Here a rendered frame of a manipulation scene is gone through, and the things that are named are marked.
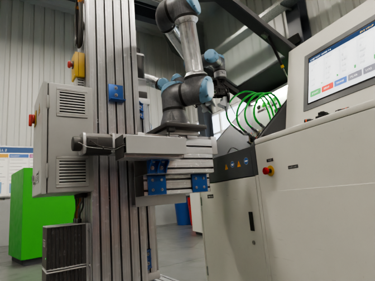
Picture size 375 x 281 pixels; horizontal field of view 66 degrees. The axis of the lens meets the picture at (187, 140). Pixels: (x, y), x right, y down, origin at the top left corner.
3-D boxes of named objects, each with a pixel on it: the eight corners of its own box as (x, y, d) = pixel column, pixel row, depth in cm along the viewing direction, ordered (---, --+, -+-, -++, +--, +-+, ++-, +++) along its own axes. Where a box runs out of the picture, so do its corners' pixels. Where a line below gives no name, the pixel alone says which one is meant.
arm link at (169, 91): (169, 115, 153) (167, 90, 155) (192, 109, 147) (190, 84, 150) (157, 109, 142) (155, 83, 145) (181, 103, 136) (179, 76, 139)
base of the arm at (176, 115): (169, 124, 133) (168, 103, 135) (154, 131, 145) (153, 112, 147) (196, 126, 141) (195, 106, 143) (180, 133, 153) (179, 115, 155)
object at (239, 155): (200, 184, 211) (198, 162, 214) (205, 184, 213) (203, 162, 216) (253, 175, 156) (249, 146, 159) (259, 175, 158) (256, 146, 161)
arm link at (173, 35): (143, 18, 142) (188, 77, 181) (163, 10, 138) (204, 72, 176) (146, 1, 147) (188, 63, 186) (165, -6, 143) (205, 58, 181)
